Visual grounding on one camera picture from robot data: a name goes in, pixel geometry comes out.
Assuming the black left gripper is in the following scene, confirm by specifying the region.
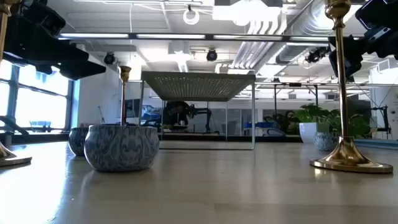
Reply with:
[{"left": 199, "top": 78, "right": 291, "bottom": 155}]
[{"left": 2, "top": 0, "right": 107, "bottom": 81}]

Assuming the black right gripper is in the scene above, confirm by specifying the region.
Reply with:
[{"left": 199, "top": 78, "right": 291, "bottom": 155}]
[{"left": 328, "top": 0, "right": 398, "bottom": 79}]

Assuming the brass candlestick holder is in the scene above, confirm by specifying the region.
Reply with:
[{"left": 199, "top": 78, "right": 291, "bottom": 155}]
[
  {"left": 119, "top": 65, "right": 132, "bottom": 127},
  {"left": 0, "top": 0, "right": 33, "bottom": 167},
  {"left": 310, "top": 0, "right": 394, "bottom": 174}
]

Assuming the black monitor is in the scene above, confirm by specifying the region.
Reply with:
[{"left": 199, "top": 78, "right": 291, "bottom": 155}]
[{"left": 348, "top": 96, "right": 373, "bottom": 119}]

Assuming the black background stand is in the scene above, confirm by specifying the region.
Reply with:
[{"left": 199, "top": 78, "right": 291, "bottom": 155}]
[{"left": 371, "top": 105, "right": 391, "bottom": 134}]

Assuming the green plant in white pot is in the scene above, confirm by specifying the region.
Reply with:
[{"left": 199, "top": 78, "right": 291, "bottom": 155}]
[{"left": 294, "top": 103, "right": 373, "bottom": 144}]

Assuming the black overhead light bar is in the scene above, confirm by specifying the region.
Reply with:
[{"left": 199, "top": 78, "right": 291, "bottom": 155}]
[{"left": 57, "top": 32, "right": 364, "bottom": 43}]

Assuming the green perforated metal shelf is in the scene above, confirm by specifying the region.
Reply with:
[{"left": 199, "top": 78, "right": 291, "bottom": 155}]
[{"left": 138, "top": 70, "right": 256, "bottom": 151}]

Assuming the black background metal frame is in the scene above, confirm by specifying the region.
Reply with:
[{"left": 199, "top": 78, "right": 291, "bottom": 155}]
[{"left": 272, "top": 82, "right": 320, "bottom": 108}]

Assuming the silver ventilation duct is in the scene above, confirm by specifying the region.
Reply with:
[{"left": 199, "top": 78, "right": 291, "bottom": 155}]
[{"left": 275, "top": 0, "right": 330, "bottom": 65}]

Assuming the black metal table frame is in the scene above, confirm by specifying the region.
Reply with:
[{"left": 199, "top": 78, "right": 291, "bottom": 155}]
[{"left": 0, "top": 115, "right": 29, "bottom": 147}]

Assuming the white hanging ring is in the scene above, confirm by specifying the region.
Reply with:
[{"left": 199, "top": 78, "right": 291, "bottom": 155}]
[{"left": 182, "top": 8, "right": 200, "bottom": 26}]

